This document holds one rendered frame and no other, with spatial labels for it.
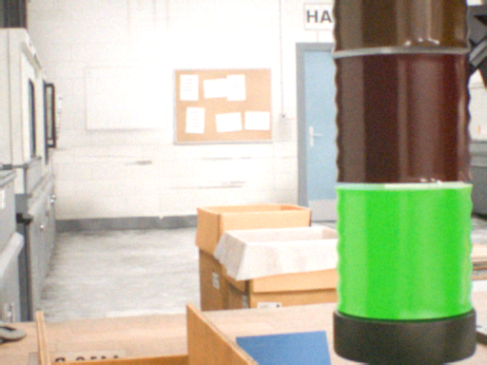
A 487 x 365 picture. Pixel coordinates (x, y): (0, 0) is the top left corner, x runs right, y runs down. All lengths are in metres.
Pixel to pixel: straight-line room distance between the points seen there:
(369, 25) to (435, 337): 0.08
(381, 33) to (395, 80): 0.01
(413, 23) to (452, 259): 0.06
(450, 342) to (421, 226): 0.03
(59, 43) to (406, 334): 11.07
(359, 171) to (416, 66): 0.03
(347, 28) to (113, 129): 11.00
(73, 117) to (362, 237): 11.00
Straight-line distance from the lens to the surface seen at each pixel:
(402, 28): 0.24
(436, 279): 0.25
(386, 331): 0.25
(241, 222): 4.53
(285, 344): 0.71
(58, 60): 11.27
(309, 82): 11.57
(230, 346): 0.59
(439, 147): 0.25
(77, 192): 11.25
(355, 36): 0.25
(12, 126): 5.05
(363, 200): 0.25
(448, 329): 0.25
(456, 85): 0.25
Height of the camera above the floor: 1.10
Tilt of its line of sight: 3 degrees down
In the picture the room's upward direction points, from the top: 1 degrees counter-clockwise
